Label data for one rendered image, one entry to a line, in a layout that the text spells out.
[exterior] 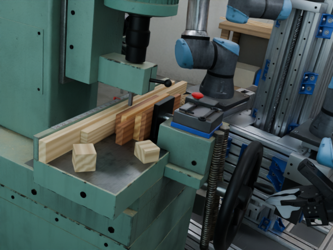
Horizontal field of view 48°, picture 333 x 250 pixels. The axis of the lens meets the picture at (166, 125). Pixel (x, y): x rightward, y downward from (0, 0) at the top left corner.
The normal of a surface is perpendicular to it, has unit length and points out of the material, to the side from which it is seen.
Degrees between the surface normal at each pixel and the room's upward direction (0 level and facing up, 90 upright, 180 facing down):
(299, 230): 0
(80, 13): 90
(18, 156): 0
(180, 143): 90
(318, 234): 0
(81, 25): 90
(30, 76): 90
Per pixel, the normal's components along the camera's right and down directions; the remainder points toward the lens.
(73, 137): 0.88, 0.30
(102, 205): -0.45, 0.30
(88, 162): 0.34, 0.43
